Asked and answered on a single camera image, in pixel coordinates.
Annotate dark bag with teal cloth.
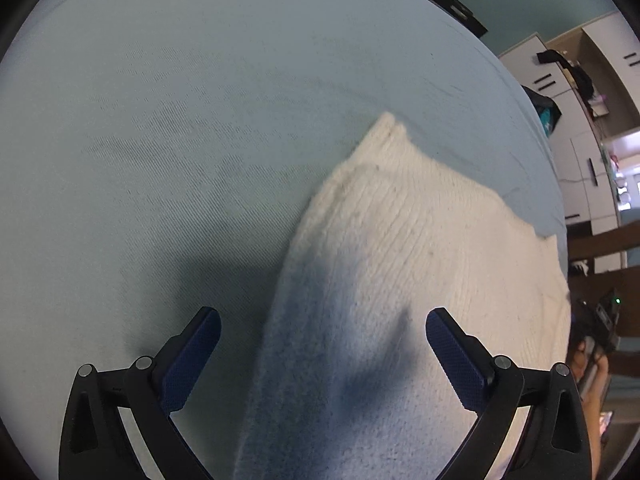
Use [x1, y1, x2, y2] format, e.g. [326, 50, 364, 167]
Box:
[522, 86, 563, 136]

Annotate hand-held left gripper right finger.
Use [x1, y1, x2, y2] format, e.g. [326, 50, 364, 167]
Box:
[425, 307, 593, 480]

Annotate cream and blue knit sweater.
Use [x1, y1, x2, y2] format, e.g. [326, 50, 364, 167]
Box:
[232, 111, 573, 480]

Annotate black box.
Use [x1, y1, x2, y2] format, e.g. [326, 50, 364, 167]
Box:
[419, 0, 488, 38]

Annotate window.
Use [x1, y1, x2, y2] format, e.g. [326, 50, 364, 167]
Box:
[605, 130, 640, 211]

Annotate person's right forearm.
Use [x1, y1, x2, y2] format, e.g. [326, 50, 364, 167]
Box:
[580, 360, 608, 480]

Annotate person's right hand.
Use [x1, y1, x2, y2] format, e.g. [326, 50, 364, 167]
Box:
[570, 332, 591, 383]

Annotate dark wooden chair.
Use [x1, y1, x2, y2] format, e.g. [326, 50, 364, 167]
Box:
[565, 222, 640, 376]

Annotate white wall cabinet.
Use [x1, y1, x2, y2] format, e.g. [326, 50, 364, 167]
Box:
[582, 10, 640, 131]

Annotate black garment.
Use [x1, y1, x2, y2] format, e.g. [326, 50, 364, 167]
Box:
[536, 49, 596, 101]

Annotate white low cabinet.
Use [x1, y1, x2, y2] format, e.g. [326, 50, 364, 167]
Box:
[497, 32, 623, 236]

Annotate bed with light blue sheet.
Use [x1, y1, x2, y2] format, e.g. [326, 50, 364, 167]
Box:
[0, 0, 571, 480]

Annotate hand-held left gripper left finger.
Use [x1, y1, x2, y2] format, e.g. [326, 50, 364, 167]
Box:
[59, 306, 266, 480]

